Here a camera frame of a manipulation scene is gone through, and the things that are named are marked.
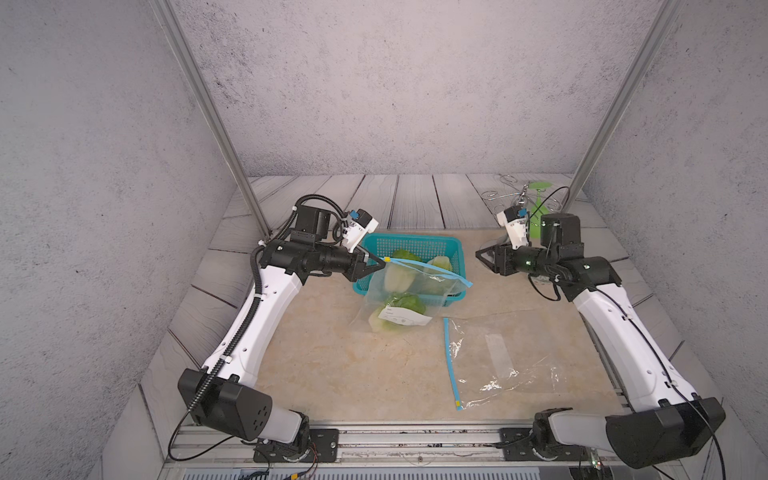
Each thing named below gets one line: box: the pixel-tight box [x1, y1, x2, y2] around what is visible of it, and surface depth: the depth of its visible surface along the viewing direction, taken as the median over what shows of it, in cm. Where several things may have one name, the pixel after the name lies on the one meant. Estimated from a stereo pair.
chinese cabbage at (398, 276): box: [384, 250, 423, 293], surface depth 98 cm
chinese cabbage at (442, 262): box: [427, 255, 453, 272], surface depth 104 cm
